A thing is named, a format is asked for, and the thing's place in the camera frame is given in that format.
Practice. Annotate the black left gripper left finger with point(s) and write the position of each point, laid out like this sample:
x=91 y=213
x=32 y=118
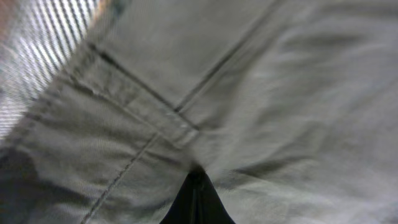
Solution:
x=183 y=209

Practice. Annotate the grey shorts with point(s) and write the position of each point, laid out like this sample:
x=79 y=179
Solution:
x=290 y=108

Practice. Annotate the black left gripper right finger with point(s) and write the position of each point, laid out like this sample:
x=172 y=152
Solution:
x=209 y=208

